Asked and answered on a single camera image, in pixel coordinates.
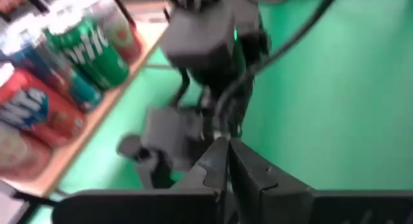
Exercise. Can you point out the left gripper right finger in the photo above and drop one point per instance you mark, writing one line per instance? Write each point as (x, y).
(322, 208)

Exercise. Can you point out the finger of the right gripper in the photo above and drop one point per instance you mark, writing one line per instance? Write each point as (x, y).
(161, 177)

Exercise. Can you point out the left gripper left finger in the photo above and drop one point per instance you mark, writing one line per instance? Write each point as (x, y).
(145, 208)

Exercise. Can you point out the white red can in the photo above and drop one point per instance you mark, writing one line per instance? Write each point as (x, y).
(124, 36)

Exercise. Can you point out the green Sprite can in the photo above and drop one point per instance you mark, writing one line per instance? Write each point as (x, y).
(93, 56)

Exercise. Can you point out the silver green slim can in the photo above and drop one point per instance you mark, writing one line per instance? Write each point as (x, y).
(80, 91)

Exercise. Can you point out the red-orange Fanta can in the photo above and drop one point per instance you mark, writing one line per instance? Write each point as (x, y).
(38, 111)

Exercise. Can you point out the wooden shelf platform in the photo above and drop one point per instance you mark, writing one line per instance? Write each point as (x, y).
(96, 117)

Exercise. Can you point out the green table mat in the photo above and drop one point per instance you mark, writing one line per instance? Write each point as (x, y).
(322, 88)

